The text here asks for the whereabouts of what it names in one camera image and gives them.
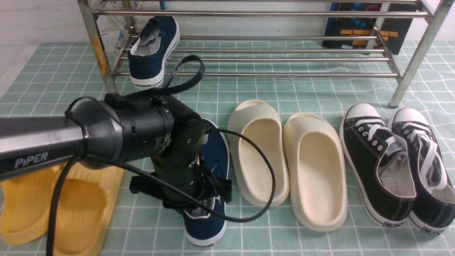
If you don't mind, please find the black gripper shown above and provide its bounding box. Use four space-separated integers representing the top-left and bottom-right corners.
129 153 232 210

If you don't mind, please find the navy canvas sneaker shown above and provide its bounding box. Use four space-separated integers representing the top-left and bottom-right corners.
127 16 180 90
182 133 230 247

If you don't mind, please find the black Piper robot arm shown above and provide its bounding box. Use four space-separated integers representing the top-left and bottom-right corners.
0 94 232 209

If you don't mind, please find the steel shoe rack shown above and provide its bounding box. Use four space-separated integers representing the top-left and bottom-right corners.
78 0 454 108

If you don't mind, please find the cream foam slide left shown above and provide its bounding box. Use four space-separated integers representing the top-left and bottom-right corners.
227 99 290 207

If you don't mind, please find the cream foam slide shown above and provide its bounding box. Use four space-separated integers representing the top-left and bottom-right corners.
282 112 348 232
227 99 290 207

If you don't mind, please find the yellow ridged slipper right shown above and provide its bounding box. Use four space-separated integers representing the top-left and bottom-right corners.
54 163 124 256

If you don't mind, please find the yellow ridged slipper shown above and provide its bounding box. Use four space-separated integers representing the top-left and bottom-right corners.
0 164 64 246
54 163 124 256

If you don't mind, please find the cream foam slide right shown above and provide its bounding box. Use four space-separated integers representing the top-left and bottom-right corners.
282 112 348 232

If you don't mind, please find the yellow ridged slipper left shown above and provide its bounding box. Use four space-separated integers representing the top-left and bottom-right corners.
0 164 64 246

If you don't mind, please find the black canvas sneaker left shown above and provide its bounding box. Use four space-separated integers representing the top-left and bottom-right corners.
339 103 417 228

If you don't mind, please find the black canvas sneaker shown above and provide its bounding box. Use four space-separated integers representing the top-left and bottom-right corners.
339 103 417 228
388 108 455 235

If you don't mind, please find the black canvas sneaker right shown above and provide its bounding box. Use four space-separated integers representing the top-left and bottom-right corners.
388 108 455 235

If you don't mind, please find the dark image processing book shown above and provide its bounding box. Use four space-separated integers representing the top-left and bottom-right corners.
322 2 419 55

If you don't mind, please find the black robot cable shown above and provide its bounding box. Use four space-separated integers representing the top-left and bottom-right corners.
45 55 277 256

